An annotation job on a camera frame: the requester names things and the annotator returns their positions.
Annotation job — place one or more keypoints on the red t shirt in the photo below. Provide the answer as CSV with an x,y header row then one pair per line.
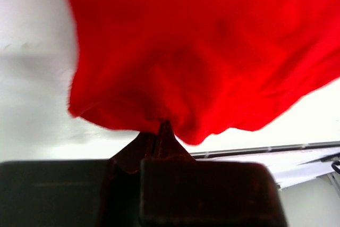
x,y
204,65

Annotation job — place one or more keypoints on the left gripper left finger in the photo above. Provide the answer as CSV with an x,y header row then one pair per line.
x,y
81,192

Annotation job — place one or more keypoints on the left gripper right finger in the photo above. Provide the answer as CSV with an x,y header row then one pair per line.
x,y
177,190

